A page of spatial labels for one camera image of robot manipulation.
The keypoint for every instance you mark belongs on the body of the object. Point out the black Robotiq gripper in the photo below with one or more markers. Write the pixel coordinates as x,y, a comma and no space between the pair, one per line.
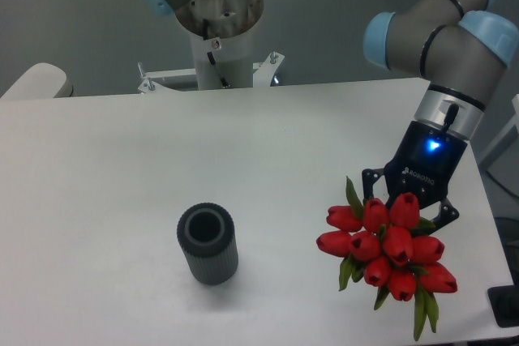
422,165

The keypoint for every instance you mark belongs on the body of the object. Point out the red tulip bouquet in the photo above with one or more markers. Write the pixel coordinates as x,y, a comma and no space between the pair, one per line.
382,246

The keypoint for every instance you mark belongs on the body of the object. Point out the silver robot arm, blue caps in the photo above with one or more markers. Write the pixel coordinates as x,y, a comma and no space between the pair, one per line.
462,50

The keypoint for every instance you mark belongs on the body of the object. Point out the dark grey ribbed vase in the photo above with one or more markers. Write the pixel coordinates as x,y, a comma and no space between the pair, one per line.
206,235

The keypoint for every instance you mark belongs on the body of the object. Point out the black device at table edge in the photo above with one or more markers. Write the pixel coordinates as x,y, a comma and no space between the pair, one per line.
504,304

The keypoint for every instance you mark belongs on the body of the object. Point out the beige chair armrest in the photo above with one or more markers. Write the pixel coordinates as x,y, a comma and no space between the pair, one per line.
41,81

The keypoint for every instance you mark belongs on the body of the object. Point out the white metal base bracket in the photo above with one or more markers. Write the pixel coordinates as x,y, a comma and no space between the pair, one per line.
265,74

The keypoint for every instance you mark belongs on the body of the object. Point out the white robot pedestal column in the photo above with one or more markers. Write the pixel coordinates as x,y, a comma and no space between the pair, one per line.
222,63

